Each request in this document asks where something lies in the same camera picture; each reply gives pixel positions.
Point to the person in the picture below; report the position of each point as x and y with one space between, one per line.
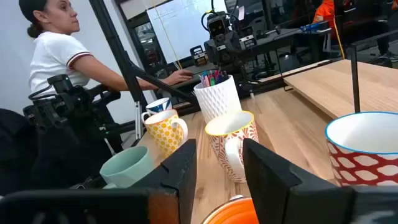
325 12
56 53

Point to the red lattice mug blue rim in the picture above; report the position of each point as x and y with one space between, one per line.
360 161

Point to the grey desk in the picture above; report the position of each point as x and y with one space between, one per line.
202 68

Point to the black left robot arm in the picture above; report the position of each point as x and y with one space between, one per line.
247 32

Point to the wooden shelf riser black legs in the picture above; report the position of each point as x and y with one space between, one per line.
335 84

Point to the blue tool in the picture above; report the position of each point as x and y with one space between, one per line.
312 26

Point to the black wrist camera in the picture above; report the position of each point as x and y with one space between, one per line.
217 27

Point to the red marker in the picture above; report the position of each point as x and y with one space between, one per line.
216 74

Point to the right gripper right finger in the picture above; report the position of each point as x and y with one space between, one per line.
295 202

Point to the red floral mug yellow rim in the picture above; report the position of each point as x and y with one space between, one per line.
230 140

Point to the yellow dotted white mug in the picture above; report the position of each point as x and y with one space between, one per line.
164 132

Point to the pink marker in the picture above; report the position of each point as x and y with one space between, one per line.
205 81

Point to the blue marker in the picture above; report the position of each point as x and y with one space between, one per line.
220 78

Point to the blue striped white mug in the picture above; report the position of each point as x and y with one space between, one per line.
158 105

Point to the white textured pen holder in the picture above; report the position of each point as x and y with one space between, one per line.
217 101

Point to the dark work table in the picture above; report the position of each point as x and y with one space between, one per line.
286 39

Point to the green marker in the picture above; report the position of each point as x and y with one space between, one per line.
212 82

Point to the black metal table frame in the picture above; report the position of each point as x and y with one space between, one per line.
115 46

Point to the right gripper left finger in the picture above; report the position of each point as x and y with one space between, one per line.
93 208

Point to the mint green faceted mug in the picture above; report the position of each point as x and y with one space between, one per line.
127 168

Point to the orange and white mug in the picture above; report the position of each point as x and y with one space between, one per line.
236 213

